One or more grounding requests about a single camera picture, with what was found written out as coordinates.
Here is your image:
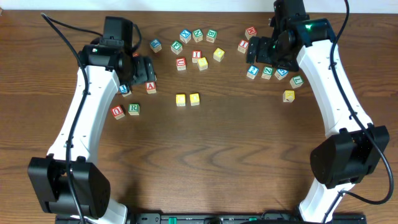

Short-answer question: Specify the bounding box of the green R block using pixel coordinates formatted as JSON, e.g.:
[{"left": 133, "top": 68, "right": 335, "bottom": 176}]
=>
[{"left": 128, "top": 103, "right": 141, "bottom": 116}]

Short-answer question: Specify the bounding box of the yellow C block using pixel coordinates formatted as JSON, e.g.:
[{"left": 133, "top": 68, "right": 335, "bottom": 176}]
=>
[{"left": 175, "top": 94, "right": 186, "bottom": 106}]

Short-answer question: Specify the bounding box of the yellow O block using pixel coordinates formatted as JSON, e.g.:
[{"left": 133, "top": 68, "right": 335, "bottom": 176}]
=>
[{"left": 190, "top": 93, "right": 200, "bottom": 106}]

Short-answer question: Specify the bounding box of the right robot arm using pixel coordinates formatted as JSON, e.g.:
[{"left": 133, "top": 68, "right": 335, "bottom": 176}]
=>
[{"left": 246, "top": 0, "right": 389, "bottom": 223}]

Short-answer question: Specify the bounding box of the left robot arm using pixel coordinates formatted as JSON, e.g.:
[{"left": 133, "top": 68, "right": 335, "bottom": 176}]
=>
[{"left": 27, "top": 16, "right": 156, "bottom": 223}]

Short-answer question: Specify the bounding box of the red A block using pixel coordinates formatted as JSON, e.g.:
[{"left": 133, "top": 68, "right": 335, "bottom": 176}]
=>
[{"left": 146, "top": 82, "right": 157, "bottom": 94}]

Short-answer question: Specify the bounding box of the red I block right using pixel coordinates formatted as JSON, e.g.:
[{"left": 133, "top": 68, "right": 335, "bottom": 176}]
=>
[{"left": 238, "top": 40, "right": 249, "bottom": 54}]

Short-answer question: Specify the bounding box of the red i block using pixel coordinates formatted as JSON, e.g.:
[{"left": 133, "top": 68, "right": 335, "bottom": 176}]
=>
[
  {"left": 192, "top": 50, "right": 201, "bottom": 63},
  {"left": 238, "top": 40, "right": 249, "bottom": 54}
]

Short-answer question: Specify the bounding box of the red M block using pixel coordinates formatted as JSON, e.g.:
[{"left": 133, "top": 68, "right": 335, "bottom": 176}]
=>
[{"left": 245, "top": 26, "right": 257, "bottom": 40}]

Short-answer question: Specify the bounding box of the green Z block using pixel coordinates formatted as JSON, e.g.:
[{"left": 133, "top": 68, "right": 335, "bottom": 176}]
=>
[{"left": 261, "top": 66, "right": 274, "bottom": 80}]

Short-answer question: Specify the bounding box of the blue 2 block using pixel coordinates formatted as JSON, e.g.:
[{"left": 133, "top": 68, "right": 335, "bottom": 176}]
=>
[{"left": 246, "top": 65, "right": 259, "bottom": 80}]

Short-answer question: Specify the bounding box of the blue J block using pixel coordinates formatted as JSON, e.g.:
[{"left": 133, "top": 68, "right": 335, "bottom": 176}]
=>
[{"left": 119, "top": 84, "right": 132, "bottom": 97}]

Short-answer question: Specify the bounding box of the blue P block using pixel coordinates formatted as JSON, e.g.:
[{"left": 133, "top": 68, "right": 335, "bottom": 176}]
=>
[{"left": 150, "top": 39, "right": 162, "bottom": 53}]

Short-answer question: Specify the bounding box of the blue 5 block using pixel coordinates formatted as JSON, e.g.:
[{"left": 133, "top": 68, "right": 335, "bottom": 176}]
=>
[{"left": 274, "top": 68, "right": 289, "bottom": 80}]

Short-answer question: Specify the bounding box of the red U block upper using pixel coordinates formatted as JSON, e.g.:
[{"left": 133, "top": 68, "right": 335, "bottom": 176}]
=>
[{"left": 176, "top": 57, "right": 187, "bottom": 71}]

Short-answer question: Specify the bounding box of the red u block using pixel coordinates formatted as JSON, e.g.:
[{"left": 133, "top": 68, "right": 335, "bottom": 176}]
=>
[
  {"left": 176, "top": 57, "right": 187, "bottom": 71},
  {"left": 111, "top": 105, "right": 125, "bottom": 119}
]

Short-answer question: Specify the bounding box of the green E block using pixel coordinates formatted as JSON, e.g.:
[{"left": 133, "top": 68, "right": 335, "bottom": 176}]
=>
[{"left": 170, "top": 40, "right": 183, "bottom": 55}]

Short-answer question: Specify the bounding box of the yellow block left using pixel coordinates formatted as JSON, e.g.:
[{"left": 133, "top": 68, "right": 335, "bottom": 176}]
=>
[{"left": 213, "top": 48, "right": 225, "bottom": 62}]

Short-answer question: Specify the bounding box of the green 7 block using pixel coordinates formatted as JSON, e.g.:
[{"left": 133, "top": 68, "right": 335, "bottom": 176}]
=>
[{"left": 289, "top": 75, "right": 304, "bottom": 89}]

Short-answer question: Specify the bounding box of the red U block lower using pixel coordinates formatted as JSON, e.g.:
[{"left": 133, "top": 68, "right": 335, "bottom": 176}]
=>
[{"left": 111, "top": 105, "right": 125, "bottom": 119}]

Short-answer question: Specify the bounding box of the green B block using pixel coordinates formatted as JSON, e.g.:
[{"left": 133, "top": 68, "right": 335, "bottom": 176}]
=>
[{"left": 206, "top": 29, "right": 218, "bottom": 43}]

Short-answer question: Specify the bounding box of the yellow K block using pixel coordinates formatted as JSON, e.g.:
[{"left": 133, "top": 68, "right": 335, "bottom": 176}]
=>
[{"left": 282, "top": 90, "right": 295, "bottom": 103}]

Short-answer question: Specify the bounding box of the blue X block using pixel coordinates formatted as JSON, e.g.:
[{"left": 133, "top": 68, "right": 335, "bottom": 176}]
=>
[{"left": 180, "top": 29, "right": 192, "bottom": 44}]

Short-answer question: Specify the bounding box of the red I block left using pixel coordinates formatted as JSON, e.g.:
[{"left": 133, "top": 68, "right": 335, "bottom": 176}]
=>
[{"left": 192, "top": 50, "right": 201, "bottom": 63}]

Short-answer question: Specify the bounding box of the yellow S block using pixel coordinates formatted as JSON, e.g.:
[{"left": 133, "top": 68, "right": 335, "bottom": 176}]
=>
[{"left": 197, "top": 57, "right": 208, "bottom": 71}]

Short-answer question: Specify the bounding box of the green N block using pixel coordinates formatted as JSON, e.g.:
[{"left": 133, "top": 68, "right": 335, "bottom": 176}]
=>
[{"left": 192, "top": 29, "right": 203, "bottom": 42}]

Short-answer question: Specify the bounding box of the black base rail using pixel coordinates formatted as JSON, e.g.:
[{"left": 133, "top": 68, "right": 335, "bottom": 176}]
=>
[{"left": 55, "top": 211, "right": 367, "bottom": 224}]

